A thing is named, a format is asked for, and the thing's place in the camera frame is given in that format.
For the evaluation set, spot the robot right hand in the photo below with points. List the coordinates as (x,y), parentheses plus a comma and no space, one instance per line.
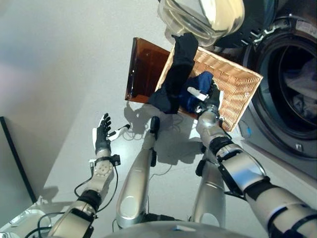
(214,98)

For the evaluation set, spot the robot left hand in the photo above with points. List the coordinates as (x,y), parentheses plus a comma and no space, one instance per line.
(101,138)

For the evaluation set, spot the blue garment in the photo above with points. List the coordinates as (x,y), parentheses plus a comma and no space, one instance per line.
(198,81)

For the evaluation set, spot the robot left arm silver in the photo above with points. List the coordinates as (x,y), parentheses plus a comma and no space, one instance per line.
(101,173)

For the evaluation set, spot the robot right arm silver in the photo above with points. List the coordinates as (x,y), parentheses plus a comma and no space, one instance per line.
(240,171)

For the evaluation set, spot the grey washing machine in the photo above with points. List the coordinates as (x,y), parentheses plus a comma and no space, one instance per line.
(272,138)

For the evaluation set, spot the washing machine glass door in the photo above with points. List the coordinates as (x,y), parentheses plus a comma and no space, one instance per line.
(203,17)

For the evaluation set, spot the wicker laundry basket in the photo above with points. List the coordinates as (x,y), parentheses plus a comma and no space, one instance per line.
(235,89)

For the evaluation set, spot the long black garment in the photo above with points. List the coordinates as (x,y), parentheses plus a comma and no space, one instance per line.
(180,72)

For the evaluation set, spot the robot left foot black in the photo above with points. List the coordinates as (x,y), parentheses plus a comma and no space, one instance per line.
(155,126)

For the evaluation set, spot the robot left leg silver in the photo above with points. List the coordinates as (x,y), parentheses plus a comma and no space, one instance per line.
(133,186)

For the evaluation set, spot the robot leg silver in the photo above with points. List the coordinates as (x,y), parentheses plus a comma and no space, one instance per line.
(210,193)
(133,186)

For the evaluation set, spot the amber acrylic stand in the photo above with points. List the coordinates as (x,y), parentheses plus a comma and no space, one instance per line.
(146,72)

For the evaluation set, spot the dark edged grey panel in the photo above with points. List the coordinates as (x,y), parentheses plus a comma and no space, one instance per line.
(15,158)

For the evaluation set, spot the robot right leg silver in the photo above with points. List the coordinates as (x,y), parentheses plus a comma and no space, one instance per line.
(210,193)

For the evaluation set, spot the robot torso grey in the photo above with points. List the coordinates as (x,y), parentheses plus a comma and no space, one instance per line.
(183,230)

